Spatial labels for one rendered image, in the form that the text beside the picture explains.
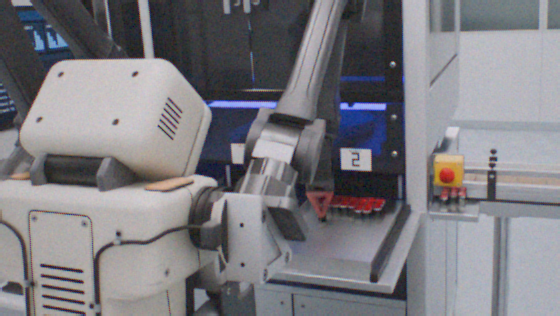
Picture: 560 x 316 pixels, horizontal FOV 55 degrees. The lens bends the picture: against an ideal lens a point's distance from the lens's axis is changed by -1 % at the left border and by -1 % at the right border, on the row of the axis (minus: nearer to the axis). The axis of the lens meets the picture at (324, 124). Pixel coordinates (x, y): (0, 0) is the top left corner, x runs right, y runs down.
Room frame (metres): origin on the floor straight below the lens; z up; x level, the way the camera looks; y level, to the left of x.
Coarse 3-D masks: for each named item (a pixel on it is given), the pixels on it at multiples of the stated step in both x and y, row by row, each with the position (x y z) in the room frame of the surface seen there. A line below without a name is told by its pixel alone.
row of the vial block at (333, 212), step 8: (328, 208) 1.35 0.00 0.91; (336, 208) 1.35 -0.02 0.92; (344, 208) 1.34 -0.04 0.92; (352, 208) 1.33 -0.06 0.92; (376, 208) 1.31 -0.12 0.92; (328, 216) 1.35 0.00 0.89; (336, 216) 1.35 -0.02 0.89; (344, 216) 1.34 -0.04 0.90; (352, 216) 1.33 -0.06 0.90; (376, 216) 1.31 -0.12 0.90
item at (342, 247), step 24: (312, 216) 1.38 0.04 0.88; (384, 216) 1.35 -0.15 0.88; (288, 240) 1.24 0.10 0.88; (312, 240) 1.23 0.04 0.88; (336, 240) 1.22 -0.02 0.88; (360, 240) 1.22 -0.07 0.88; (384, 240) 1.16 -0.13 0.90; (288, 264) 1.10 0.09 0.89; (312, 264) 1.08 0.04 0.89; (336, 264) 1.06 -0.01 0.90; (360, 264) 1.05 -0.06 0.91
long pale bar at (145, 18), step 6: (138, 0) 1.57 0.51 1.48; (144, 0) 1.57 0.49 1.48; (144, 6) 1.56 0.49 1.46; (144, 12) 1.56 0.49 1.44; (144, 18) 1.56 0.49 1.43; (144, 24) 1.56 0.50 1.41; (144, 30) 1.56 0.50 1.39; (150, 30) 1.57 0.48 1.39; (144, 36) 1.56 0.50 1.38; (150, 36) 1.57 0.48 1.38; (144, 42) 1.56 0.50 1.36; (150, 42) 1.57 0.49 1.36; (144, 48) 1.57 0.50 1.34; (150, 48) 1.57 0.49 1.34; (150, 54) 1.57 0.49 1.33
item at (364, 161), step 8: (344, 152) 1.45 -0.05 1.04; (352, 152) 1.44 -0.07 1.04; (360, 152) 1.43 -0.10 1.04; (368, 152) 1.43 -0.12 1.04; (344, 160) 1.45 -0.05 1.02; (360, 160) 1.43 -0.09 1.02; (368, 160) 1.43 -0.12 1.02; (344, 168) 1.45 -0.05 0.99; (352, 168) 1.44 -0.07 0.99; (360, 168) 1.43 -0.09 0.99; (368, 168) 1.43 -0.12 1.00
